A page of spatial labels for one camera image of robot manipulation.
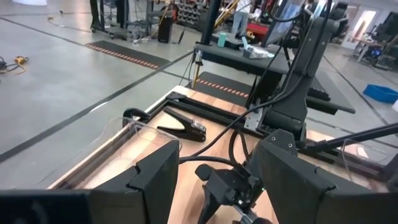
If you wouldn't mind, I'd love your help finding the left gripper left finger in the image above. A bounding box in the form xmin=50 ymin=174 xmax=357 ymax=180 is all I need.
xmin=0 ymin=139 xmax=180 ymax=224

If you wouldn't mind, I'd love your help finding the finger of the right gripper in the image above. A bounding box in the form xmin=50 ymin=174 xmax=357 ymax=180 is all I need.
xmin=197 ymin=185 xmax=224 ymax=224
xmin=238 ymin=205 xmax=273 ymax=224

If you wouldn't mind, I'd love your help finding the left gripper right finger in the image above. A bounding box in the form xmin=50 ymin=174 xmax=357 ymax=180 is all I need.
xmin=254 ymin=141 xmax=398 ymax=224

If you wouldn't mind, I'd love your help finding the clear plastic bin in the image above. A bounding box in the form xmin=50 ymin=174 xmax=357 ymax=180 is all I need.
xmin=49 ymin=116 xmax=182 ymax=191
xmin=340 ymin=138 xmax=392 ymax=184

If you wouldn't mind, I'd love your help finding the black spring clamp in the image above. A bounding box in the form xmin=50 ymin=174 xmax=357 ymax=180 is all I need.
xmin=157 ymin=106 xmax=208 ymax=143

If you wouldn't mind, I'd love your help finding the black curved clamp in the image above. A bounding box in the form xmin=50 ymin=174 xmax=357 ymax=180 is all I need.
xmin=122 ymin=107 xmax=152 ymax=128

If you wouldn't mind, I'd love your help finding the black floor mat orange stripe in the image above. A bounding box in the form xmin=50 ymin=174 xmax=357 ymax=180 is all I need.
xmin=192 ymin=71 xmax=259 ymax=108
xmin=84 ymin=40 xmax=171 ymax=70

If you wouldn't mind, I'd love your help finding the black keyboard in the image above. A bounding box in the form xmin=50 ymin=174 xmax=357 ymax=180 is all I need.
xmin=306 ymin=77 xmax=332 ymax=102

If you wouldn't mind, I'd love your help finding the black desk with equipment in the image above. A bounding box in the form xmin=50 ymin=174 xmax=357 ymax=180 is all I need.
xmin=193 ymin=30 xmax=292 ymax=77

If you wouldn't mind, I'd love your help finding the blue plastic tub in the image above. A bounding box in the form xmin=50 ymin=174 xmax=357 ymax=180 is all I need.
xmin=362 ymin=83 xmax=398 ymax=105

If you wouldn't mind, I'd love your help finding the clear plastic bag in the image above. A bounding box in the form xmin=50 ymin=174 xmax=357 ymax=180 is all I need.
xmin=241 ymin=36 xmax=276 ymax=60

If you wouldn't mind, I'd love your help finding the teal box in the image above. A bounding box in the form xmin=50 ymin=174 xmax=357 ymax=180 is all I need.
xmin=216 ymin=32 xmax=228 ymax=48

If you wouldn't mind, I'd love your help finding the red bag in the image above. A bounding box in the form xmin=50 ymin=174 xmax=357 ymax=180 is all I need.
xmin=245 ymin=23 xmax=270 ymax=41

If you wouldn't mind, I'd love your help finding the background workstation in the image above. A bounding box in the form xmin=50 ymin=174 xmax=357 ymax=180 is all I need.
xmin=349 ymin=12 xmax=398 ymax=71

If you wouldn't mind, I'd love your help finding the person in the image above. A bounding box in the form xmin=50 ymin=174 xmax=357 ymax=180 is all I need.
xmin=231 ymin=0 xmax=254 ymax=37

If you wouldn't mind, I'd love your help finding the black floor box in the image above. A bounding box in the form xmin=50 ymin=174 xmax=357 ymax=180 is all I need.
xmin=157 ymin=16 xmax=174 ymax=44

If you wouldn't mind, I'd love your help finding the laptop with blue screen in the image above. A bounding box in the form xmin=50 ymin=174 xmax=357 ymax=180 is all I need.
xmin=261 ymin=0 xmax=312 ymax=47

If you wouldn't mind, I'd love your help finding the parts bin shelf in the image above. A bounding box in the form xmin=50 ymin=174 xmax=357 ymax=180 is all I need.
xmin=175 ymin=0 xmax=206 ymax=30

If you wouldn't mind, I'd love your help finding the black office chair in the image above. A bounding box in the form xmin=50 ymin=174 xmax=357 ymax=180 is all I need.
xmin=329 ymin=1 xmax=351 ymax=41

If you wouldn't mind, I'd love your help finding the black rolling rack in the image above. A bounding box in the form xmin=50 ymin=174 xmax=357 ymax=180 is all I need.
xmin=89 ymin=0 xmax=134 ymax=40

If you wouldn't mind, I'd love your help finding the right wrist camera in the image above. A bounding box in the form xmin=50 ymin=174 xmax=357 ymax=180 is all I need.
xmin=195 ymin=164 xmax=216 ymax=182

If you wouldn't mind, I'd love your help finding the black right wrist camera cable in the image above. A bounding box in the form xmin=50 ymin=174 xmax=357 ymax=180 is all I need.
xmin=177 ymin=130 xmax=249 ymax=169

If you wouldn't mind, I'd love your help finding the silver mounting bracket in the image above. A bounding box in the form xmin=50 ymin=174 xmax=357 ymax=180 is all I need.
xmin=243 ymin=98 xmax=265 ymax=131

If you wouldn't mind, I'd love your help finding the yellow handled tool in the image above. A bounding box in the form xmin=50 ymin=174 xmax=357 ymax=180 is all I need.
xmin=191 ymin=49 xmax=205 ymax=90

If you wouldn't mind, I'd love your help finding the yellow extension cord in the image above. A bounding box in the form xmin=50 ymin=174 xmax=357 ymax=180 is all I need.
xmin=0 ymin=55 xmax=30 ymax=75

